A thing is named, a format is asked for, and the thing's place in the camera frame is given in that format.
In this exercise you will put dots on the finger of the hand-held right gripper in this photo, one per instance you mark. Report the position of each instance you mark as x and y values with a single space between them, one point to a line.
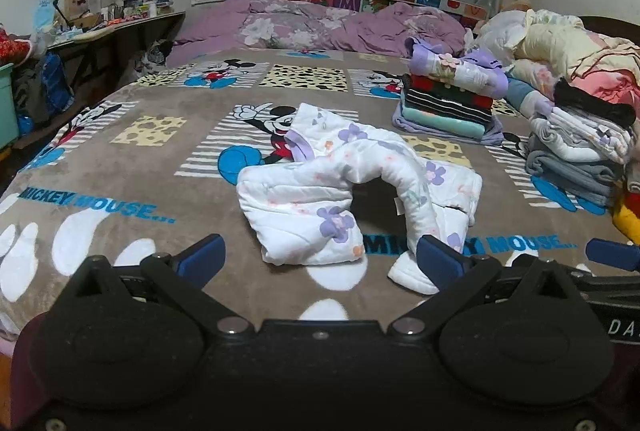
612 253

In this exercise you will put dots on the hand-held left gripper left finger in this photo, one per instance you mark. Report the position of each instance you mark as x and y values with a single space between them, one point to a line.
202 256

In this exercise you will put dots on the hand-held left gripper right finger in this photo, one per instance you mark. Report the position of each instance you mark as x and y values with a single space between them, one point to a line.
440 261

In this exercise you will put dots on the white floral padded pants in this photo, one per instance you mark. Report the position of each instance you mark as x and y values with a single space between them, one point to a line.
320 191

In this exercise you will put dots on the stack of grey white clothes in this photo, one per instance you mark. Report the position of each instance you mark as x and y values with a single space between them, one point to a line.
575 146

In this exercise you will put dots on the stack of colourful folded clothes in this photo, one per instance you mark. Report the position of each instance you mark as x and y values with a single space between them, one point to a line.
445 111

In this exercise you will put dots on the yellow folded garment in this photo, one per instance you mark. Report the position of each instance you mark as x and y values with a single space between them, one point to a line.
629 222

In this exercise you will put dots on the red folded garment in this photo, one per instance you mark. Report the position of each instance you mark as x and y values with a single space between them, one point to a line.
620 205

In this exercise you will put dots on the beige folded garment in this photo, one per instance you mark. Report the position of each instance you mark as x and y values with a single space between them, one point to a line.
634 181

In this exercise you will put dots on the brown cartoon printed blanket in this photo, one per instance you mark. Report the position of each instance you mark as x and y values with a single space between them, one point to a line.
125 191

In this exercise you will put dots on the black garment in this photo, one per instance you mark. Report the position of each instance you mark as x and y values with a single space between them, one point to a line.
600 108

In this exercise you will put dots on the black white patterned cloth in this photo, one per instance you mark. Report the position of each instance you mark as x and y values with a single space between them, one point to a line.
155 56

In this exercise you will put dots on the pile of pale bedding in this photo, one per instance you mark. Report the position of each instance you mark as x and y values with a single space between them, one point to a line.
550 46

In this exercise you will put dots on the blue bag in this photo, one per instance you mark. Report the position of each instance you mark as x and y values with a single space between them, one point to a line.
55 83

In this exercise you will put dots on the dark wooden bed end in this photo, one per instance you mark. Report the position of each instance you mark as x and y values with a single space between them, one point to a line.
607 23

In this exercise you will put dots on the dark wooden desk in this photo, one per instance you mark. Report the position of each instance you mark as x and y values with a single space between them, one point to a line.
125 31

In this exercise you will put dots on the green plastic bin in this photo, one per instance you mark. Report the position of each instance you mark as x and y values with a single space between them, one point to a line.
7 106

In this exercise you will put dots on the purple floral quilt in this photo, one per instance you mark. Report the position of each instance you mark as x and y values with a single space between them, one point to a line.
300 26

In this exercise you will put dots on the clutter of small bottles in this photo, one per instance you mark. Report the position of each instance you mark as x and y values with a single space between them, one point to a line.
135 6

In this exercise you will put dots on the cardboard box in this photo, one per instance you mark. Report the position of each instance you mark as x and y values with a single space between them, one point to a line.
75 3

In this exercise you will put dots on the red patterned cloth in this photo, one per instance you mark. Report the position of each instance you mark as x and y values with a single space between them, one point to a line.
12 46

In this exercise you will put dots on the clear plastic bag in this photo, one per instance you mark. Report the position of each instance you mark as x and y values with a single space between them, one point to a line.
45 8

